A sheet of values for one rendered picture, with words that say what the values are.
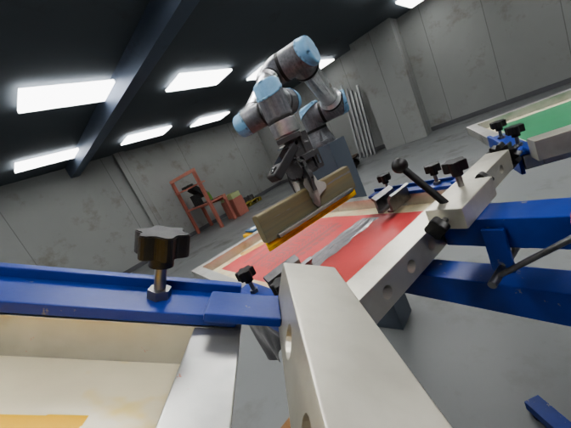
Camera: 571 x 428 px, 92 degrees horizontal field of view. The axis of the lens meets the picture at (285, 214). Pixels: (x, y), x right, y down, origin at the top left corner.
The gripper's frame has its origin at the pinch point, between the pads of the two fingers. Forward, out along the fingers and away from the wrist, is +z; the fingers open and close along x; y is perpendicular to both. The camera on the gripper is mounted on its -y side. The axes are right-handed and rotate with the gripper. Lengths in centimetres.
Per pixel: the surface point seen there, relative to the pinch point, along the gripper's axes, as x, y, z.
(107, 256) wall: 829, -79, 40
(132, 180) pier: 851, 72, -122
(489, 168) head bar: -35.9, 21.7, 5.1
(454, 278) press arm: -35.3, -2.8, 17.1
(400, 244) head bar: -33.6, -11.1, 4.9
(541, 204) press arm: -48.9, 1.1, 4.9
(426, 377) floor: 18, 35, 109
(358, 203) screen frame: 8.0, 25.4, 11.2
